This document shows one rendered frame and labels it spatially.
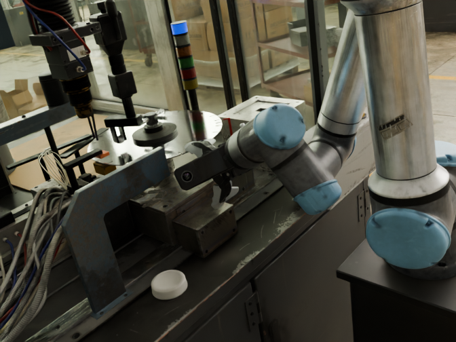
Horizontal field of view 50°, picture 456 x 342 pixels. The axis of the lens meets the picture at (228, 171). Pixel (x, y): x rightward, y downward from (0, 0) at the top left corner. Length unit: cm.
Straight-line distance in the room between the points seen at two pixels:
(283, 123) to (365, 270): 35
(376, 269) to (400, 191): 28
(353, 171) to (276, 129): 48
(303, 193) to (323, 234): 49
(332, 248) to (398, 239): 61
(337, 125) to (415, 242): 25
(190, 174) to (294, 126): 23
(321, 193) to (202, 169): 24
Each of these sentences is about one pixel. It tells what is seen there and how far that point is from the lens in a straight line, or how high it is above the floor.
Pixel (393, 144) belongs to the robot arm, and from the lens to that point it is 72.
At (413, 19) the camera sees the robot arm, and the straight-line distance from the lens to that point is 68.
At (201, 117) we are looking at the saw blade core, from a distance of 126.
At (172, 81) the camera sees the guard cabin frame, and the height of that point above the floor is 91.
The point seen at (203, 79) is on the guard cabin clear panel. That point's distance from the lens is 171.
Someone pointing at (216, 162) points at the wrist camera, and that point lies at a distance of 92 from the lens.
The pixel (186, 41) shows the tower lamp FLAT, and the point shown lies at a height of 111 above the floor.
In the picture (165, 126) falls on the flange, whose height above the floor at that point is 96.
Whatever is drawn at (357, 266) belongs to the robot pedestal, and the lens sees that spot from 99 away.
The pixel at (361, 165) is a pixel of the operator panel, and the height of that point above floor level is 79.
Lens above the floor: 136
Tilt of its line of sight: 26 degrees down
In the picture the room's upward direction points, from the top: 10 degrees counter-clockwise
